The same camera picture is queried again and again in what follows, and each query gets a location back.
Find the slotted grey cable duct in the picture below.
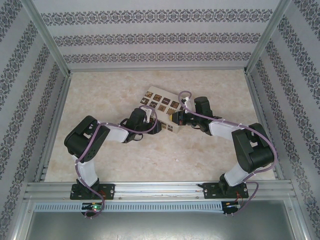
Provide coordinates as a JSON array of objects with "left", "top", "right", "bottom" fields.
[{"left": 33, "top": 201, "right": 223, "bottom": 213}]

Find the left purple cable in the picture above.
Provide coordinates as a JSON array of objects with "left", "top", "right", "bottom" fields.
[{"left": 74, "top": 104, "right": 158, "bottom": 220}]

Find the black circuit board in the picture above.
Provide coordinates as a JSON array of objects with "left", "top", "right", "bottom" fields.
[{"left": 223, "top": 201, "right": 241, "bottom": 216}]

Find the grey metal sheet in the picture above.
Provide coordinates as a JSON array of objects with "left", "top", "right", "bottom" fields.
[{"left": 24, "top": 211, "right": 301, "bottom": 240}]

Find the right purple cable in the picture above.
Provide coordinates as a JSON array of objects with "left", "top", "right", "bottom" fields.
[{"left": 178, "top": 90, "right": 279, "bottom": 216}]

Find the aluminium floor rail under wall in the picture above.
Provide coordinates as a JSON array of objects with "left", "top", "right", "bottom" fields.
[{"left": 68, "top": 66, "right": 248, "bottom": 74}]

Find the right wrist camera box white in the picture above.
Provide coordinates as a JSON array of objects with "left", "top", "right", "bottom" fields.
[{"left": 181, "top": 96, "right": 192, "bottom": 112}]

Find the wooden box with brown tiles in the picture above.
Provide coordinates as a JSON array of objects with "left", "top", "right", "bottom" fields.
[{"left": 138, "top": 86, "right": 187, "bottom": 133}]

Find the circuit board with green light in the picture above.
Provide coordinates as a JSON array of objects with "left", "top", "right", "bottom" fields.
[{"left": 81, "top": 202, "right": 103, "bottom": 212}]

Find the aluminium mounting rail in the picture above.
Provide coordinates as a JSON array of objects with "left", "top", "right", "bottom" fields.
[{"left": 23, "top": 181, "right": 297, "bottom": 201}]

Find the purple cable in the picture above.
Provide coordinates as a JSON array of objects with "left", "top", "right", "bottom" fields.
[
  {"left": 178, "top": 90, "right": 279, "bottom": 216},
  {"left": 74, "top": 104, "right": 158, "bottom": 220}
]

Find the aluminium frame post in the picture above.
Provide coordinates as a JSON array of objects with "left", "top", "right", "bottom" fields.
[
  {"left": 21, "top": 0, "right": 72, "bottom": 76},
  {"left": 246, "top": 0, "right": 292, "bottom": 74}
]

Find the aluminium side floor rail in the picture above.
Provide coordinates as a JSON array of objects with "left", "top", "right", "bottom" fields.
[
  {"left": 33, "top": 72, "right": 73, "bottom": 182},
  {"left": 244, "top": 71, "right": 285, "bottom": 180}
]

